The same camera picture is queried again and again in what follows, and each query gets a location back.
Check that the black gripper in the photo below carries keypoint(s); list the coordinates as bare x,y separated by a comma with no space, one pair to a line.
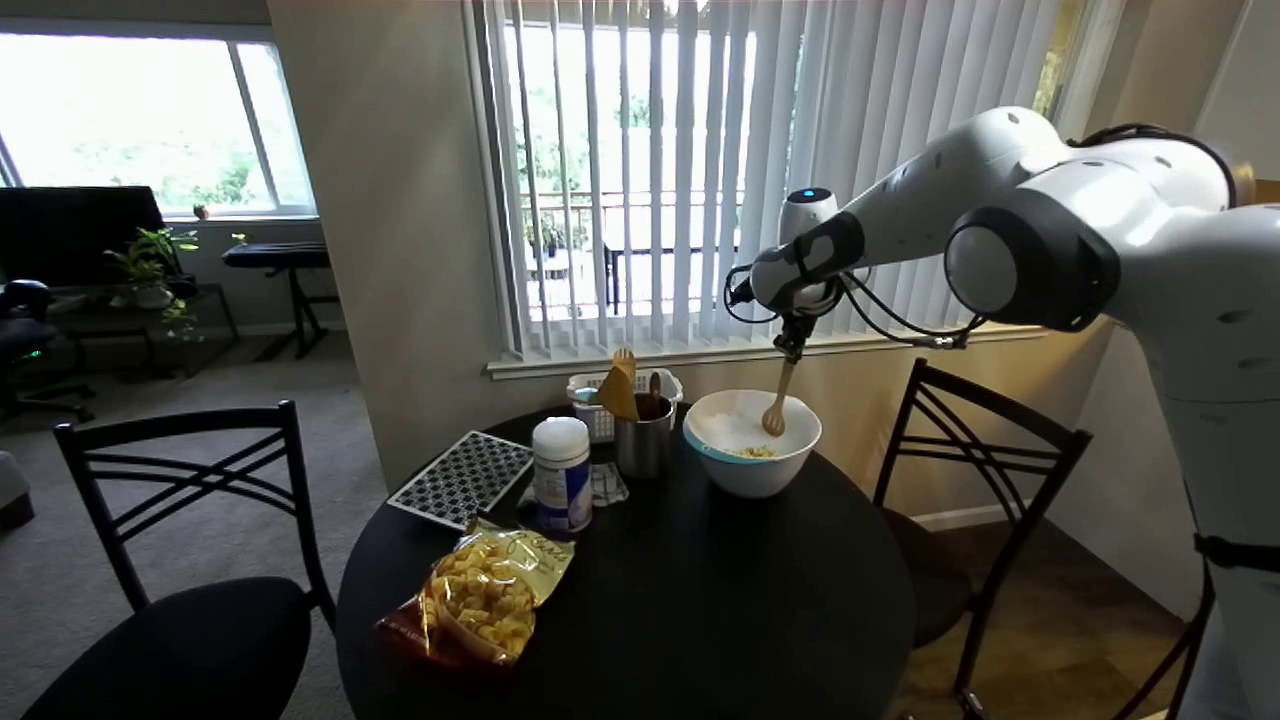
792,334

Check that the wooden spoon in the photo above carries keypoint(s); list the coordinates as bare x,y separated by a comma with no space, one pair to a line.
773,415

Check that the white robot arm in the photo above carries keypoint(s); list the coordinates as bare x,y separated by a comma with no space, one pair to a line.
1136,225

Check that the white mixing bowl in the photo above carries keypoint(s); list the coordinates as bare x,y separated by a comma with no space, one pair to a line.
732,446

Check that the wooden spatula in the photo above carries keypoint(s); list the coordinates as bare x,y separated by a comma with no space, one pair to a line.
618,391

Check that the metal utensil cup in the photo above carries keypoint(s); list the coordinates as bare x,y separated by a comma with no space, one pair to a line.
640,443

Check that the vertical window blinds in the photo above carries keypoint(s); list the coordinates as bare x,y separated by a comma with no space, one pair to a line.
640,148

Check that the crumpled clear plastic wrap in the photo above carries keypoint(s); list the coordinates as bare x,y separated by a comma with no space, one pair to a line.
608,484

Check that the white wipes canister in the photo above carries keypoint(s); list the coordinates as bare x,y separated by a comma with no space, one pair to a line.
563,483

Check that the black chair by window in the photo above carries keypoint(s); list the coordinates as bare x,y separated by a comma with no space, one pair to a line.
1013,452

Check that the round black table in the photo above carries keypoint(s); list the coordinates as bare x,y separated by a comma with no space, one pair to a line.
681,606

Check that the checkered kitchen towel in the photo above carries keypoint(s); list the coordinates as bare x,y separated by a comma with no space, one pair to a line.
468,479

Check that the bag of chips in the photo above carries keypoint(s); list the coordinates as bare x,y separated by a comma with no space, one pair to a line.
479,600

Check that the black keyboard stand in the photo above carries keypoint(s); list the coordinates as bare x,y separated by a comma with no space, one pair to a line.
291,258

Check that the potted plant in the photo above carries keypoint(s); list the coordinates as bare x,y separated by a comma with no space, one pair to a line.
157,282

